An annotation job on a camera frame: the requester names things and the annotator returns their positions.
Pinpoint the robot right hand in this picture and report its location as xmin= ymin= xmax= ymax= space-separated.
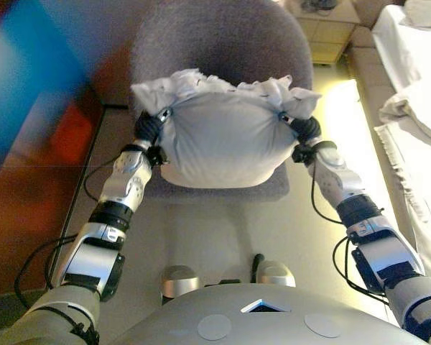
xmin=277 ymin=110 xmax=323 ymax=147

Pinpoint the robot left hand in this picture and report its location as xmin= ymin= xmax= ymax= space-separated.
xmin=134 ymin=106 xmax=174 ymax=148

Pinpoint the white fringed cushion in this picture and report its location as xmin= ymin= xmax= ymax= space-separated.
xmin=130 ymin=68 xmax=323 ymax=190

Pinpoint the pale sofa pillow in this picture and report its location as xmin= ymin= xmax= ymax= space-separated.
xmin=398 ymin=0 xmax=431 ymax=29

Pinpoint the beige wooden nightstand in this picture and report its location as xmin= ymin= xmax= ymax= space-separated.
xmin=296 ymin=0 xmax=363 ymax=68

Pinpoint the crumpled pale blanket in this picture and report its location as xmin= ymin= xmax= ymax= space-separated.
xmin=378 ymin=80 xmax=431 ymax=152

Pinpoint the large glossy dark screen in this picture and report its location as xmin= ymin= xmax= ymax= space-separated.
xmin=0 ymin=0 xmax=107 ymax=295

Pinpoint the grey fabric armchair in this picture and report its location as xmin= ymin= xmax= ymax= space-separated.
xmin=129 ymin=0 xmax=314 ymax=206

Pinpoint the white flat sheet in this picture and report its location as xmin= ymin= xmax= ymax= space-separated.
xmin=372 ymin=4 xmax=431 ymax=98

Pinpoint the black device on nightstand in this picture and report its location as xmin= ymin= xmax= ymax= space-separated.
xmin=301 ymin=0 xmax=340 ymax=12

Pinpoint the robot right leg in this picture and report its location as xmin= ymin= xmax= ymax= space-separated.
xmin=251 ymin=253 xmax=297 ymax=288

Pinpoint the robot leg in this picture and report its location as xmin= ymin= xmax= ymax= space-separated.
xmin=160 ymin=264 xmax=199 ymax=306
xmin=251 ymin=253 xmax=297 ymax=288

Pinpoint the robot left leg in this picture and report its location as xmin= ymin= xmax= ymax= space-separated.
xmin=160 ymin=264 xmax=199 ymax=306

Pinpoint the grey robot torso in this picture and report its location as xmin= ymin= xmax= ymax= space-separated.
xmin=111 ymin=282 xmax=431 ymax=345

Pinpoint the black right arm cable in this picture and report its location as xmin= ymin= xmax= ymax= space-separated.
xmin=310 ymin=161 xmax=392 ymax=299

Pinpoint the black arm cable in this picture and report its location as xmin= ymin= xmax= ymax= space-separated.
xmin=14 ymin=163 xmax=119 ymax=310
xmin=310 ymin=161 xmax=392 ymax=299

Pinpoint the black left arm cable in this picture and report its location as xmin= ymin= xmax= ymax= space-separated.
xmin=14 ymin=163 xmax=119 ymax=310

